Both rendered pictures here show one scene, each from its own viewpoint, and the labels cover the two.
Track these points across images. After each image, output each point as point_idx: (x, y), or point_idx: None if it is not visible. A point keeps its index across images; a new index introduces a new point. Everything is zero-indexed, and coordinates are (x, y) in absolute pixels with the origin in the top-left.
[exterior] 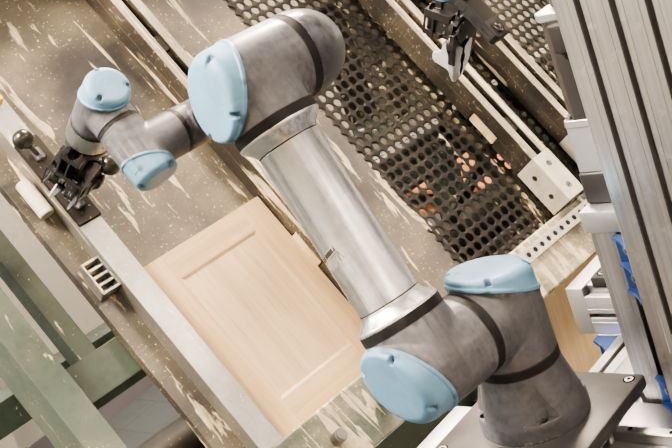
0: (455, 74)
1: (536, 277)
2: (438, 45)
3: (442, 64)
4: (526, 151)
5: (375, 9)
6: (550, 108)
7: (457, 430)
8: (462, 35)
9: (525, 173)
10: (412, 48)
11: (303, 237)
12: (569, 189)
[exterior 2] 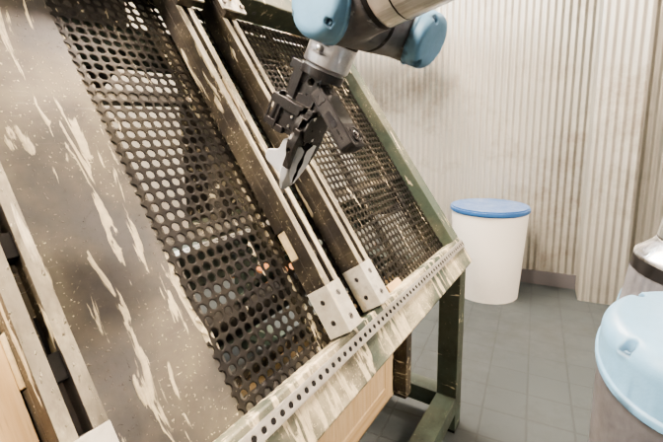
0: (286, 181)
1: (309, 418)
2: (268, 166)
3: (274, 165)
4: (322, 277)
5: (223, 121)
6: (343, 244)
7: None
8: (309, 135)
9: (315, 296)
10: (246, 162)
11: (11, 343)
12: (350, 321)
